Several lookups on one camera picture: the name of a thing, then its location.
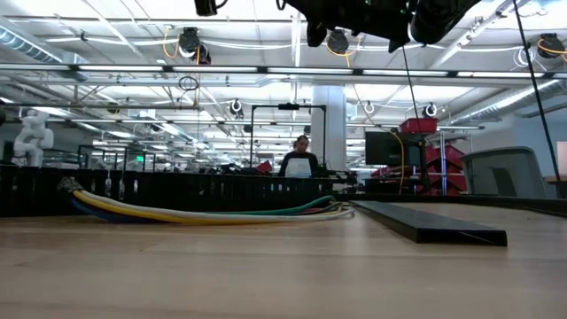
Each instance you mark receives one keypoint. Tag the black duct cover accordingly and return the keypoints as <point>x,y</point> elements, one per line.
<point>443,230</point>

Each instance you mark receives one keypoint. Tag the white round pillar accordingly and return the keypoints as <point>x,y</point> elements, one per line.
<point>330,128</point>

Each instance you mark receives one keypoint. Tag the red plastic bin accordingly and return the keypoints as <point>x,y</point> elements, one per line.
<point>418,126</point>

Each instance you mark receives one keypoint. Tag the black monitor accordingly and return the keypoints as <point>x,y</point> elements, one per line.
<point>383,148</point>

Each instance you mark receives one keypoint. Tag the person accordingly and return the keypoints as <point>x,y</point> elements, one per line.
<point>299,161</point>

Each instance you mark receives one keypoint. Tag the red storage bin stack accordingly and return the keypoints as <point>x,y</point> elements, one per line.
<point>443,164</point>

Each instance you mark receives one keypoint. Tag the long ceiling light strip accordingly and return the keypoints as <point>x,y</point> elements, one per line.
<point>119,68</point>

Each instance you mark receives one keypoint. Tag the white humanoid robot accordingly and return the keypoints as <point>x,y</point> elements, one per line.
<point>33,137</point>

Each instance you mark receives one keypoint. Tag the black gantry frame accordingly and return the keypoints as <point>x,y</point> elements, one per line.
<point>288,106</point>

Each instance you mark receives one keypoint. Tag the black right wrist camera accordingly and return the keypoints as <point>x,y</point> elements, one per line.
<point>206,6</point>

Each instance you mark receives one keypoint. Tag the silver ventilation duct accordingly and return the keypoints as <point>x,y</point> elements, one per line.
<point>500,104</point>
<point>26,44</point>

